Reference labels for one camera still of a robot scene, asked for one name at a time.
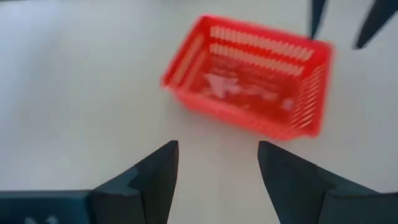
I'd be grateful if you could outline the red plastic basket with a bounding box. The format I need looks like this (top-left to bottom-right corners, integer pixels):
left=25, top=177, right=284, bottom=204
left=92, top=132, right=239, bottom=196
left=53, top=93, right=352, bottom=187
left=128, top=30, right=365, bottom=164
left=160, top=14, right=334, bottom=141

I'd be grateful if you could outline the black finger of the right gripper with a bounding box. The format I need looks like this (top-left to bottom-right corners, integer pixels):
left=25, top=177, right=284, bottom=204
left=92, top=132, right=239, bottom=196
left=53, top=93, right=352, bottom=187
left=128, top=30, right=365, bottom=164
left=309, top=0, right=327, bottom=40
left=353, top=0, right=398, bottom=50

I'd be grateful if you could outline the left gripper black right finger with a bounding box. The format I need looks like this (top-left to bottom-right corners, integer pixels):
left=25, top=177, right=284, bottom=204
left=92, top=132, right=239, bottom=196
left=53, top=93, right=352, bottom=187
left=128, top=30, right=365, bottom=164
left=257, top=140, right=398, bottom=224

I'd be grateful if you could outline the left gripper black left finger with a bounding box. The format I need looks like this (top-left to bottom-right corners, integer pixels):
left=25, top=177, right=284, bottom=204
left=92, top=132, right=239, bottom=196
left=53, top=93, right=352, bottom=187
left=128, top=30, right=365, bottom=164
left=0, top=139, right=180, bottom=224

